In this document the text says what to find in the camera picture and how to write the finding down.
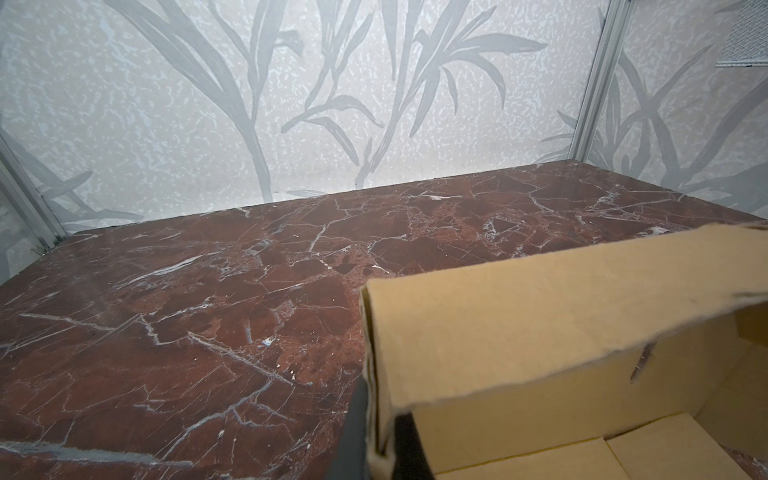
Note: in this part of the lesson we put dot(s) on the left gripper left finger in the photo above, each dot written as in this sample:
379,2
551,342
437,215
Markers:
349,461

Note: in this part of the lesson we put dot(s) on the white wire mesh basket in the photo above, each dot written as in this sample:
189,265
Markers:
746,44

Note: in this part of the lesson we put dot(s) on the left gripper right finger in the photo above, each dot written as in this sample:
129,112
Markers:
410,459

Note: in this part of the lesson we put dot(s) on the brown cardboard box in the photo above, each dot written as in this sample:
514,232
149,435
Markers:
639,359

